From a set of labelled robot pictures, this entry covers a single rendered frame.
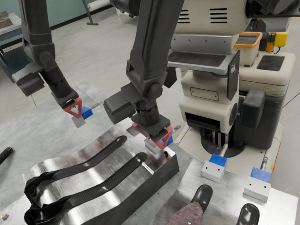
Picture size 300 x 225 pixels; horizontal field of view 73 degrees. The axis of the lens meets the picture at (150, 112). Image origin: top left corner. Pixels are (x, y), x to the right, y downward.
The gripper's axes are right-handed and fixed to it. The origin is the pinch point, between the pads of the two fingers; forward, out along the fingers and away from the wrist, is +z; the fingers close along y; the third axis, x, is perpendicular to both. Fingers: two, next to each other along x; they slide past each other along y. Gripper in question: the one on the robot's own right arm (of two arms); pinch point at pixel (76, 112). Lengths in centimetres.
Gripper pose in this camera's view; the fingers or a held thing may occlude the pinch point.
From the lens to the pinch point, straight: 78.5
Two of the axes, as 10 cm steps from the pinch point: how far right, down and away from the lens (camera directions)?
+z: 2.2, 7.3, 6.5
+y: 6.2, 4.1, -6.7
